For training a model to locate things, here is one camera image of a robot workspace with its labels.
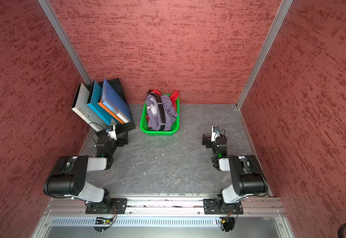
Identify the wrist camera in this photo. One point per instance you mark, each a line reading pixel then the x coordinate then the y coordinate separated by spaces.
pixel 111 132
pixel 215 133

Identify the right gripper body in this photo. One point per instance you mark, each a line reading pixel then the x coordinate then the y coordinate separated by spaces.
pixel 208 140

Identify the blue orange book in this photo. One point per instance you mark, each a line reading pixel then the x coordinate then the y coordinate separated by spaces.
pixel 114 102

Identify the teal book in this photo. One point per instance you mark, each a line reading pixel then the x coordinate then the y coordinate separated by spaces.
pixel 93 103

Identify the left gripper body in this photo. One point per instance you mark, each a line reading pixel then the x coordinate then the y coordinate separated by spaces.
pixel 120 143

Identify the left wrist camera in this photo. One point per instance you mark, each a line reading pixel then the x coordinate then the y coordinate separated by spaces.
pixel 111 132

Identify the green plastic basket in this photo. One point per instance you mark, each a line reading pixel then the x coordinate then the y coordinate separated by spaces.
pixel 144 127

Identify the grey white book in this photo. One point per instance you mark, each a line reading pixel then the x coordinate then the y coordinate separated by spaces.
pixel 82 109

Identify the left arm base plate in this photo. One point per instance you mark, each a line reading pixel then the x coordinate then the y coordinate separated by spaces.
pixel 113 206

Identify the red garment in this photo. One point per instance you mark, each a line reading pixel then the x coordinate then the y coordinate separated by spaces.
pixel 173 97

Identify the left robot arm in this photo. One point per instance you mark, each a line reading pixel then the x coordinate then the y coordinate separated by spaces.
pixel 68 178

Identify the black file rack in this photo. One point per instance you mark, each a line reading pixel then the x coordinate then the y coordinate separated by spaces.
pixel 120 128

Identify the purple trousers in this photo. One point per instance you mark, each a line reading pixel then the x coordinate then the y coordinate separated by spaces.
pixel 154 114

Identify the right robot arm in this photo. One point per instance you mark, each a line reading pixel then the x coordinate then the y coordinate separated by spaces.
pixel 246 175

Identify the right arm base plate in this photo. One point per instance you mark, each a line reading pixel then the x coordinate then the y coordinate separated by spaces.
pixel 218 207

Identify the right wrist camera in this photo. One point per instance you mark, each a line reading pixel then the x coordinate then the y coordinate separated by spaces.
pixel 215 133

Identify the aluminium rail frame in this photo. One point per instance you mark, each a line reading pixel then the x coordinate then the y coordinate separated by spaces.
pixel 165 216

